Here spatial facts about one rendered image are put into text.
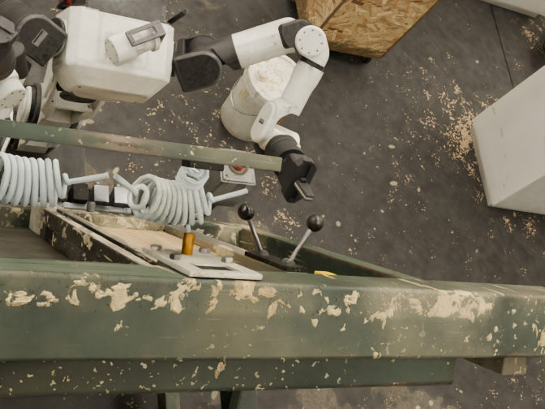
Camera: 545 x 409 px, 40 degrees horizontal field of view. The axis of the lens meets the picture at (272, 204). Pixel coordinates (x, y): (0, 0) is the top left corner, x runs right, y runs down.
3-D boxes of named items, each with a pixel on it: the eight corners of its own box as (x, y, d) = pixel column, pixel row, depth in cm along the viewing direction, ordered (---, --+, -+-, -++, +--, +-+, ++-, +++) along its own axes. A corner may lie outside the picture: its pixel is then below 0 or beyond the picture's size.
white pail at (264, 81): (270, 99, 376) (317, 45, 339) (276, 151, 364) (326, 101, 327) (212, 88, 362) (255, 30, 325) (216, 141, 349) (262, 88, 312)
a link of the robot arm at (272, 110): (283, 156, 194) (307, 109, 192) (256, 144, 189) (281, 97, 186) (272, 147, 199) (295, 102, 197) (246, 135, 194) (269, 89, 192)
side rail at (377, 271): (254, 264, 228) (258, 228, 228) (526, 375, 131) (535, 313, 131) (236, 263, 225) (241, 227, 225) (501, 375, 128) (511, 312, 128)
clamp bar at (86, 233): (59, 230, 200) (70, 141, 198) (252, 356, 95) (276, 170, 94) (21, 227, 195) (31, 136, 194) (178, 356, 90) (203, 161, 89)
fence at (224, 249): (179, 238, 216) (181, 226, 216) (366, 318, 132) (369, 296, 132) (163, 238, 214) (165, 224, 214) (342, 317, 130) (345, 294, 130)
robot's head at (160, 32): (116, 41, 172) (122, 26, 165) (148, 29, 175) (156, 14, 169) (129, 65, 171) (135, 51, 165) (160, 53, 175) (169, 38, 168)
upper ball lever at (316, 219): (286, 271, 156) (321, 219, 159) (295, 274, 153) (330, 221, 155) (274, 261, 154) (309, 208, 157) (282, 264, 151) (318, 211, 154)
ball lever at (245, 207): (267, 253, 167) (246, 199, 163) (274, 256, 164) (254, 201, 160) (252, 260, 166) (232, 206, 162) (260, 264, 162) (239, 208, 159)
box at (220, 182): (229, 176, 250) (252, 151, 236) (232, 208, 245) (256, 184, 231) (195, 172, 245) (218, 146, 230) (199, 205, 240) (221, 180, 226)
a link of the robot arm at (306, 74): (304, 106, 198) (339, 40, 194) (305, 109, 188) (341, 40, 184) (268, 88, 197) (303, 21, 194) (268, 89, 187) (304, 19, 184)
